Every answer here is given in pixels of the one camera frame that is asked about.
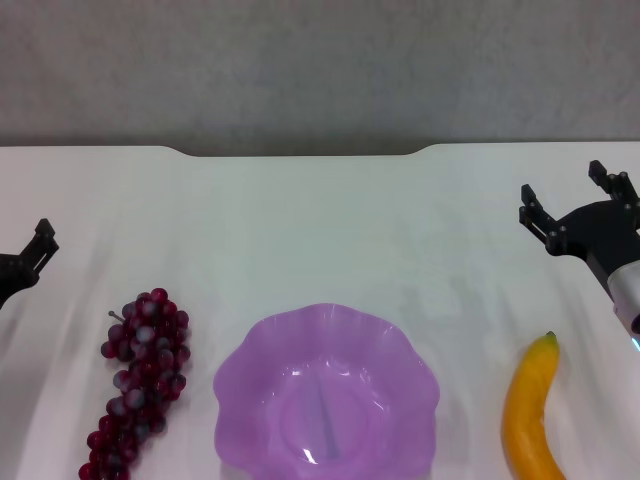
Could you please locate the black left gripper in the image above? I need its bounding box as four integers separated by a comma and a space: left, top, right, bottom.
0, 218, 61, 311

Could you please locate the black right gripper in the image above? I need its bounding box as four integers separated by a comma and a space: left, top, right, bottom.
518, 160, 640, 287

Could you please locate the red artificial grape bunch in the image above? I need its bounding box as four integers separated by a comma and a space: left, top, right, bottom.
78, 287, 192, 480

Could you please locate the yellow artificial banana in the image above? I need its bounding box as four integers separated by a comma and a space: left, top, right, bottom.
501, 330, 569, 480

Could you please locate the purple wavy plastic plate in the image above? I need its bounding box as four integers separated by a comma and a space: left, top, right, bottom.
213, 302, 441, 480

